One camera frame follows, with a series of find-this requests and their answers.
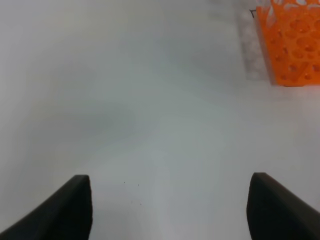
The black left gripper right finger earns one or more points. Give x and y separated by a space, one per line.
275 213

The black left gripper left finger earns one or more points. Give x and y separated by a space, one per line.
65 215

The orange test tube rack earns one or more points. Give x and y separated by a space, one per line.
289 36

